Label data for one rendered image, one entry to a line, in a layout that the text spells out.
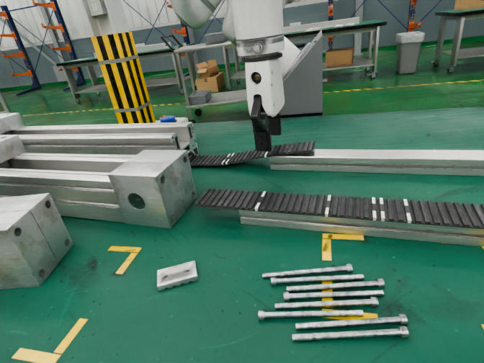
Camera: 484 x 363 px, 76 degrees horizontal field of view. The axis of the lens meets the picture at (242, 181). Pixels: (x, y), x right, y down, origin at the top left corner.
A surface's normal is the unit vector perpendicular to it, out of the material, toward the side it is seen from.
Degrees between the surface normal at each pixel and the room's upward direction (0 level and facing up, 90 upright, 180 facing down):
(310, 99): 90
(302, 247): 0
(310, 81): 90
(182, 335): 0
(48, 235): 90
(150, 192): 90
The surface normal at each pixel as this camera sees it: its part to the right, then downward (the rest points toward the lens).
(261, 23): 0.05, 0.47
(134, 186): -0.32, 0.48
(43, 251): 0.99, -0.10
